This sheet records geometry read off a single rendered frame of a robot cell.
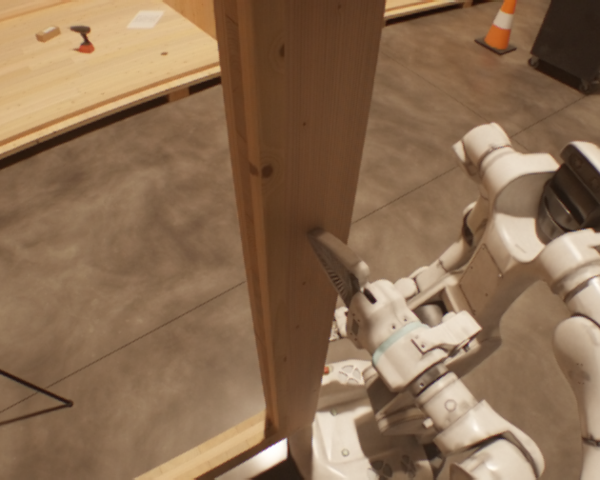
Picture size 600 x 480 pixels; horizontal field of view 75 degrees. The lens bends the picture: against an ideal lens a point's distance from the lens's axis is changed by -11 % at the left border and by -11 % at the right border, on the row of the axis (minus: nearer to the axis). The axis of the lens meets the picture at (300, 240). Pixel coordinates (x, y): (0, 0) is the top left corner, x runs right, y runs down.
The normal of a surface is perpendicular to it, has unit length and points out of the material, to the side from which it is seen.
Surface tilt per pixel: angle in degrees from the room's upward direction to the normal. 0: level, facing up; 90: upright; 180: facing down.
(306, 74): 90
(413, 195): 0
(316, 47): 90
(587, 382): 82
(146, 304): 0
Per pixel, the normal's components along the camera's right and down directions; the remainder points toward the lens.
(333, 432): 0.06, -0.63
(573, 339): -0.94, -0.07
